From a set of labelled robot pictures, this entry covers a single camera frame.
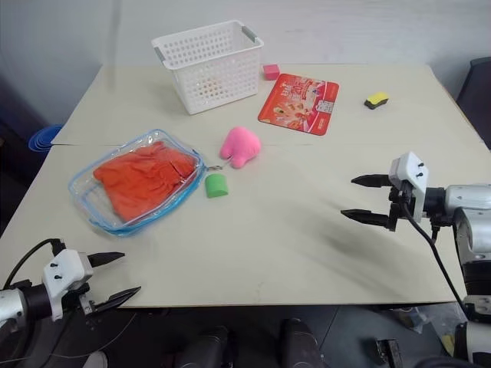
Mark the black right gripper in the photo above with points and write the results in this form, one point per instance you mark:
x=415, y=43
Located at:
x=401, y=203

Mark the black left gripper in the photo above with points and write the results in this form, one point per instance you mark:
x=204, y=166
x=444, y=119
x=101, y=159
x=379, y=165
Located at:
x=82, y=297

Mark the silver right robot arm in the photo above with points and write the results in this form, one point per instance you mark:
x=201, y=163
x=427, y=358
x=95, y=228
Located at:
x=473, y=230

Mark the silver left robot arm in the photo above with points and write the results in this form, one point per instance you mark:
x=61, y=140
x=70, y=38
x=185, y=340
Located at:
x=13, y=304

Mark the clear pouch with orange cloth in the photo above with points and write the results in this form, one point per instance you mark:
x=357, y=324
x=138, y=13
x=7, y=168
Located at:
x=86, y=191

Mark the orange cloth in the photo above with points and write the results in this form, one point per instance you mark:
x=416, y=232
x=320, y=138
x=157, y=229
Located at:
x=142, y=180

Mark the yellow and black eraser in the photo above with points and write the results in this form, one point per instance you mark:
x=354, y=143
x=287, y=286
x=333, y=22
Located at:
x=376, y=100

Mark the dark rounded shape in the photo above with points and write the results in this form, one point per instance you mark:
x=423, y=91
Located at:
x=203, y=347
x=301, y=343

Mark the red printed flat pouch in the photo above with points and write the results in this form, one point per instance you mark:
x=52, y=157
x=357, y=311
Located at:
x=301, y=103

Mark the crumpled plastic litter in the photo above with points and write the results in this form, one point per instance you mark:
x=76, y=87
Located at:
x=412, y=317

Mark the green arch block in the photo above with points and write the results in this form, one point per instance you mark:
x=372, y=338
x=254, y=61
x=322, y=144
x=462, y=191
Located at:
x=216, y=186

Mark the pink plush toy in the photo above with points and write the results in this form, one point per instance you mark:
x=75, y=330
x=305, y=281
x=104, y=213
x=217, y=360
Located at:
x=239, y=147

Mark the dark chair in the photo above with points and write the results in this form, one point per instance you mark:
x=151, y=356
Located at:
x=477, y=96

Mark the black metal clamp part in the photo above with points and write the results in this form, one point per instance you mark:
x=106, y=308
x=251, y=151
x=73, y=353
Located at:
x=389, y=352

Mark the blue stacked cups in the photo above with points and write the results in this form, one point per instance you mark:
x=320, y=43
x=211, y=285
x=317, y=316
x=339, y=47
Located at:
x=42, y=138

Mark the pink cube block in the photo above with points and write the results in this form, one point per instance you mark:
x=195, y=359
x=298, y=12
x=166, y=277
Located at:
x=271, y=71

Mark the white perforated plastic basket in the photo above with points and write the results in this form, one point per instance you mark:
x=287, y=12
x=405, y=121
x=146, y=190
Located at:
x=215, y=69

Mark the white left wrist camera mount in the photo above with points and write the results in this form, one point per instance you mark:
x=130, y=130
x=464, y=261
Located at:
x=65, y=270

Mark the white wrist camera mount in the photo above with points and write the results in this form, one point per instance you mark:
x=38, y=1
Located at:
x=65, y=270
x=412, y=172

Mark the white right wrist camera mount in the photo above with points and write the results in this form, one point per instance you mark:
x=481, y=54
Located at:
x=412, y=172

